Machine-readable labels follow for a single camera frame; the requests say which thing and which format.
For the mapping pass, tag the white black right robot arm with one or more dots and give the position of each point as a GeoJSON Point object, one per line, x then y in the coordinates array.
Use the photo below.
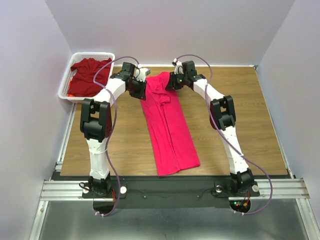
{"type": "Point", "coordinates": [222, 118]}

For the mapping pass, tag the dark red t-shirt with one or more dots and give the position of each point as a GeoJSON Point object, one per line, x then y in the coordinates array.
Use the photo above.
{"type": "Point", "coordinates": [82, 84]}

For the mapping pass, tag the orange garment in basket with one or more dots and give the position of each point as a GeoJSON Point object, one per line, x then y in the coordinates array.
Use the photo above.
{"type": "Point", "coordinates": [69, 87]}

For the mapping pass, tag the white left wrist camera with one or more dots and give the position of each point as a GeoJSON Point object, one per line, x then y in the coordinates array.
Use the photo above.
{"type": "Point", "coordinates": [141, 73]}

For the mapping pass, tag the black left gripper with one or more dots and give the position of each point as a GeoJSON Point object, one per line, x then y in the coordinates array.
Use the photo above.
{"type": "Point", "coordinates": [141, 94]}

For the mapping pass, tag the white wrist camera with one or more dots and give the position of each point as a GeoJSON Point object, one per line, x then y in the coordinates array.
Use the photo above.
{"type": "Point", "coordinates": [141, 73]}
{"type": "Point", "coordinates": [178, 68]}

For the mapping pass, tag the pink t-shirt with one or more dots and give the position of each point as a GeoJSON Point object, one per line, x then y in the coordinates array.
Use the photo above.
{"type": "Point", "coordinates": [171, 141]}

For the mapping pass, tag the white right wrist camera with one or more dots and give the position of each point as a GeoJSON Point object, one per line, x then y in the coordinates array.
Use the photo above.
{"type": "Point", "coordinates": [178, 68]}

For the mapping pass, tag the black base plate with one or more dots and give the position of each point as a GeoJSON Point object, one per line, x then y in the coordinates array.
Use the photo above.
{"type": "Point", "coordinates": [161, 203]}

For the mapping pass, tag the aluminium mounting rail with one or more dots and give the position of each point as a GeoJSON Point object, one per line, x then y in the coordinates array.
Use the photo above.
{"type": "Point", "coordinates": [193, 187]}

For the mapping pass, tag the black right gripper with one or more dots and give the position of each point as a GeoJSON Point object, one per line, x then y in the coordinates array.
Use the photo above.
{"type": "Point", "coordinates": [172, 85]}

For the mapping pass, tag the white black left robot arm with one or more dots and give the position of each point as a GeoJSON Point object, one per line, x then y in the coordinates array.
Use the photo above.
{"type": "Point", "coordinates": [97, 123]}

